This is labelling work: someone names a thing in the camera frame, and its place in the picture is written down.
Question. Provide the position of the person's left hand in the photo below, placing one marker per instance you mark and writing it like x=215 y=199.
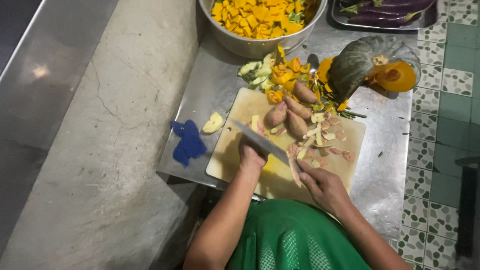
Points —
x=249 y=155

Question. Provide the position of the person's right hand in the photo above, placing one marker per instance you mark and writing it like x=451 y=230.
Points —
x=326 y=189

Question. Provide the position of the person's left fingers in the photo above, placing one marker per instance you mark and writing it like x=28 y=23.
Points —
x=258 y=141

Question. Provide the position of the steel kitchen knife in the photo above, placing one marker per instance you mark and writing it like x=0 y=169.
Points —
x=262 y=141

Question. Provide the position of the partly peeled sweet potato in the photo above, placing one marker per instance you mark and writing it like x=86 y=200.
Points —
x=256 y=125

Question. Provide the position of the beige plastic cutting board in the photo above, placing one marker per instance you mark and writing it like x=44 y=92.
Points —
x=255 y=112

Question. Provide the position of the pink unpeeled sweet potato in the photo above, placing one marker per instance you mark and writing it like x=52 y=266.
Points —
x=304 y=93
x=276 y=114
x=297 y=108
x=297 y=125

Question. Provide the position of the long sweet potato peel strip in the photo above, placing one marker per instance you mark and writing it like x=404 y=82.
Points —
x=294 y=170

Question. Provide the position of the pale peeled sweet potato piece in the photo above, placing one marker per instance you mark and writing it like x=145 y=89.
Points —
x=213 y=122

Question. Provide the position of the heap of sweet potato peels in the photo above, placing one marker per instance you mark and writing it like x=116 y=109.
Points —
x=325 y=137

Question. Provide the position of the blue cloth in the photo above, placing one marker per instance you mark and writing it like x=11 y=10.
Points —
x=188 y=142

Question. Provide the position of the heap of pumpkin scraps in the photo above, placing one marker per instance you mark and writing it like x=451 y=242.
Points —
x=279 y=75

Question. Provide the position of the large metal bowl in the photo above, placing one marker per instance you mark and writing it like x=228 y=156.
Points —
x=258 y=45

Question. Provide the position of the metal spoon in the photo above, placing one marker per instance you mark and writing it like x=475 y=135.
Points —
x=313 y=62

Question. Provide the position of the green stalks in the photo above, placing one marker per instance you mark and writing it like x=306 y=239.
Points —
x=353 y=114

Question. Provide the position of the green mesh garment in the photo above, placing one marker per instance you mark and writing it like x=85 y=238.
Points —
x=292 y=236

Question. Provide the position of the heap of orange pumpkin cubes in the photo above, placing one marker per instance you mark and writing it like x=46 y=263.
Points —
x=260 y=17

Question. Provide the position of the cut green pumpkin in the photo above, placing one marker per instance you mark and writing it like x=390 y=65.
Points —
x=360 y=63

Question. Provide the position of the purple eggplant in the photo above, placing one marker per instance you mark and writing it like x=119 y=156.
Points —
x=390 y=7
x=382 y=2
x=375 y=19

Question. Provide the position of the metal tray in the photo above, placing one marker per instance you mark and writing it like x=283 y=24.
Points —
x=423 y=23

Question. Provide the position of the black stool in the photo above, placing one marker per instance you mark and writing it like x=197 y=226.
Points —
x=468 y=206

